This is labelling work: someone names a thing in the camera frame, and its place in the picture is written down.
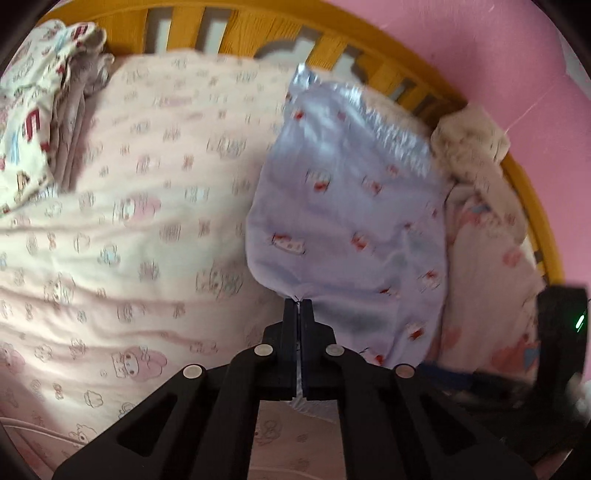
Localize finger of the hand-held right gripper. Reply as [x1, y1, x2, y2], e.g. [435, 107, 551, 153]
[418, 362, 539, 403]

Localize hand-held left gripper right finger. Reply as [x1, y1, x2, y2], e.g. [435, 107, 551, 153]
[300, 299, 539, 480]

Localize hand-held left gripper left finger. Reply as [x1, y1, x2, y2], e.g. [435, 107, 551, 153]
[53, 299, 301, 480]

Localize light purple printed pants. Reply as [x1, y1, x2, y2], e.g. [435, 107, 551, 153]
[245, 62, 455, 370]

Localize pink printed blanket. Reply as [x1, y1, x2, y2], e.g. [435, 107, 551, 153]
[436, 159, 548, 386]

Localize pink printed bed sheet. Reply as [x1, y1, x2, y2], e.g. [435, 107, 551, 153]
[0, 51, 467, 480]

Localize beige fluffy blanket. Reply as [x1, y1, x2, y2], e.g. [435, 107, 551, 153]
[430, 105, 512, 178]

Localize white printed folded cloth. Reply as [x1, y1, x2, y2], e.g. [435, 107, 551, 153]
[0, 19, 108, 217]

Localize yellow wooden bed rail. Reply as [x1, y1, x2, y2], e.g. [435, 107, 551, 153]
[39, 0, 566, 284]

